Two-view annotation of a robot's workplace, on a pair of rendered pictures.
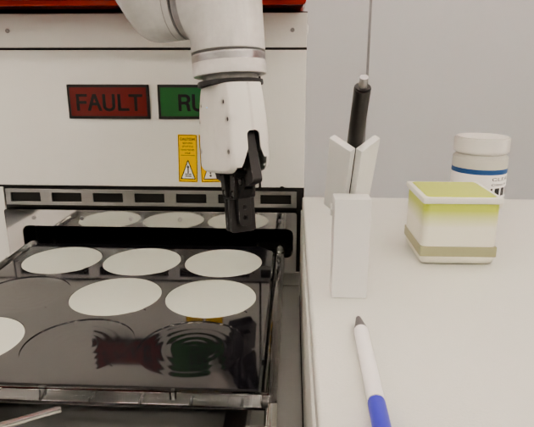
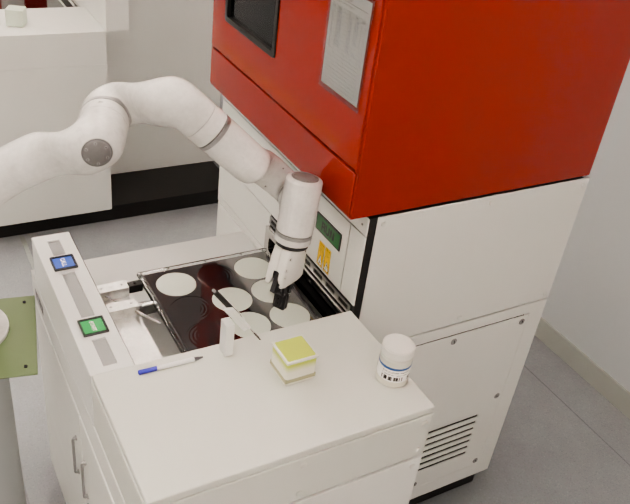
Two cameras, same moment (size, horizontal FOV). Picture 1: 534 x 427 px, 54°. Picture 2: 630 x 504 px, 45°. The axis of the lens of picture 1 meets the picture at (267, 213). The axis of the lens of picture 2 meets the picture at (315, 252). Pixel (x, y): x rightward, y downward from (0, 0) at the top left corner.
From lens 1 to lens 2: 1.52 m
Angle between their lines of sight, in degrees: 52
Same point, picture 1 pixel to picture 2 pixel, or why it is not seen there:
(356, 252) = (223, 340)
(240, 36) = (284, 230)
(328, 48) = not seen: outside the picture
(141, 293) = (239, 305)
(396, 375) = (175, 371)
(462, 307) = (233, 381)
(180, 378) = (188, 339)
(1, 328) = (188, 286)
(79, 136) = not seen: hidden behind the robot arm
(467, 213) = (280, 359)
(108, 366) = (184, 321)
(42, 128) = not seen: hidden behind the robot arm
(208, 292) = (253, 322)
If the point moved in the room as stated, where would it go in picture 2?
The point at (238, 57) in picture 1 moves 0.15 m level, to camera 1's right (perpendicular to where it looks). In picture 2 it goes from (281, 238) to (316, 274)
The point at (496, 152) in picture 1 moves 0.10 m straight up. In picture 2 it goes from (386, 355) to (394, 317)
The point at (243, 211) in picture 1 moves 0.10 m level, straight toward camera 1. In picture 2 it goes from (277, 299) to (240, 311)
